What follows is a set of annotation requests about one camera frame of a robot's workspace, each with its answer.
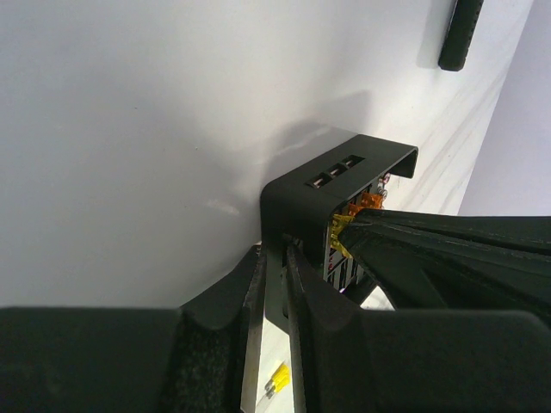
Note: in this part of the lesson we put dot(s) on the claw hammer black handle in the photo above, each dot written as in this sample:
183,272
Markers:
457,41

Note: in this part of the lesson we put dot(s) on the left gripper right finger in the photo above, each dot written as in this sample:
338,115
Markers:
348,359

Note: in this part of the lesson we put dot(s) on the yellow blade fuse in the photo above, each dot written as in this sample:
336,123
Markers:
338,224
278,380

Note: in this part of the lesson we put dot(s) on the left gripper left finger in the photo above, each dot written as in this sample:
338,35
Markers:
200,357

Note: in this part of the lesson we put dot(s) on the black fuse box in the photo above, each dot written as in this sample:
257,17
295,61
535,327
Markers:
298,208

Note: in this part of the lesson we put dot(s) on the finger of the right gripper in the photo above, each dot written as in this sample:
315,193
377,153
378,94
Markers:
429,261

